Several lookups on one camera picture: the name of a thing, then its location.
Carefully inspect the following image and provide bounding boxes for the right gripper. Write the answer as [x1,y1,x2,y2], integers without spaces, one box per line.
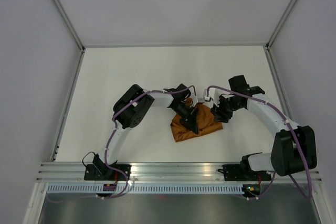
[211,94,243,123]

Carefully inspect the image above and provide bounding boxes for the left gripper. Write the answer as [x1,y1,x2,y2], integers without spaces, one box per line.
[172,103,198,135]

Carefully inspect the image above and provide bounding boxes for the brown cloth napkin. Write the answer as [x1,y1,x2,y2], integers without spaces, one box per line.
[170,98,223,142]

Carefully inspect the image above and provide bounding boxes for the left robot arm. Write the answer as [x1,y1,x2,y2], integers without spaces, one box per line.
[82,84,198,182]

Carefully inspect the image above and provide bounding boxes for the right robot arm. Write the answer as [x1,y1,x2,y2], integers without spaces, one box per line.
[204,75,317,179]

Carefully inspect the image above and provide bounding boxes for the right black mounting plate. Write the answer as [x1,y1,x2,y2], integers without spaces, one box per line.
[217,164,247,182]

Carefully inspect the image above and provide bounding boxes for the black mounting plate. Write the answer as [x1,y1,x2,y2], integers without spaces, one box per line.
[217,164,247,182]
[84,164,131,181]

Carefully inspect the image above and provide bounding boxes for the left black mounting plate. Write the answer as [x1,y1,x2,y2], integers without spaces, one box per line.
[84,164,131,181]

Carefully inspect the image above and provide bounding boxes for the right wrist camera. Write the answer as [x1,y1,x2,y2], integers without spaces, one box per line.
[203,88,220,106]

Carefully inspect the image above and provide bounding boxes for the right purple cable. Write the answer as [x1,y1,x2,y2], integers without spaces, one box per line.
[204,85,314,200]

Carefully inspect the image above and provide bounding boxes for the left aluminium frame post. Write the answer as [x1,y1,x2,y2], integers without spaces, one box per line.
[51,0,85,52]

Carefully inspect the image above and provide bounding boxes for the aluminium frame post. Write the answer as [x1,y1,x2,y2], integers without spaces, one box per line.
[265,0,298,51]
[51,0,85,52]

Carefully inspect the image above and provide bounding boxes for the aluminium front rail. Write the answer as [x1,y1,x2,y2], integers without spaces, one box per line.
[36,162,322,183]

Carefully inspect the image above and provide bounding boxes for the slotted cable duct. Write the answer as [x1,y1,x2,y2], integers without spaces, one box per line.
[47,183,243,195]

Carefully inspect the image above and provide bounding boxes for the right aluminium frame post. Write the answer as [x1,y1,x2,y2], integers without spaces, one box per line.
[265,0,298,51]

